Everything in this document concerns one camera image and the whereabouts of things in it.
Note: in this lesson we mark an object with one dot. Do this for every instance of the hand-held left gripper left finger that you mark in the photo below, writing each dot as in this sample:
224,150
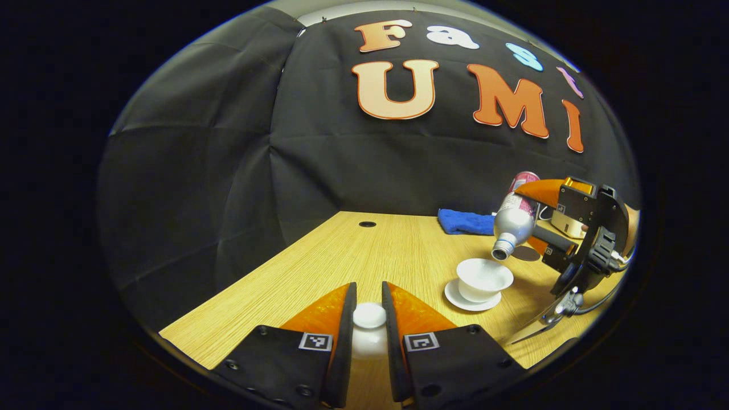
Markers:
344,353

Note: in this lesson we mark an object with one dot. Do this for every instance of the white toaster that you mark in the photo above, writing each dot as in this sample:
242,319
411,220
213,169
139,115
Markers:
566,228

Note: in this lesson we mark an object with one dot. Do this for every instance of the white teacup lid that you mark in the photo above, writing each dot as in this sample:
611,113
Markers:
369,316

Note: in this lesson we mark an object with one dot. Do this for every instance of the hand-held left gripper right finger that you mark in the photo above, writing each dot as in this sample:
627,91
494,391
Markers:
394,353

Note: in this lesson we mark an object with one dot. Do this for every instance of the white teacup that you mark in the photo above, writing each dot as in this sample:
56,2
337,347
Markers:
484,279

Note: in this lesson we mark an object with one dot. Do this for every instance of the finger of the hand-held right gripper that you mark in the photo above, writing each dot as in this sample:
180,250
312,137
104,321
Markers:
555,239
575,205

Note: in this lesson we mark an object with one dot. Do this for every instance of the white saucer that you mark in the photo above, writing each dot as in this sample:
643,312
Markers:
455,299

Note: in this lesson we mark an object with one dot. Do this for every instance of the dark brown round coaster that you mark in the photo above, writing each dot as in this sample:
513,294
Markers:
527,254

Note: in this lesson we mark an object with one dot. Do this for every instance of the silver water bottle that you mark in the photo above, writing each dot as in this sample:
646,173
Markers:
512,222

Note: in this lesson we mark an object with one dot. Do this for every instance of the blue cloth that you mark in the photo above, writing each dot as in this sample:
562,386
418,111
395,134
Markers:
464,222

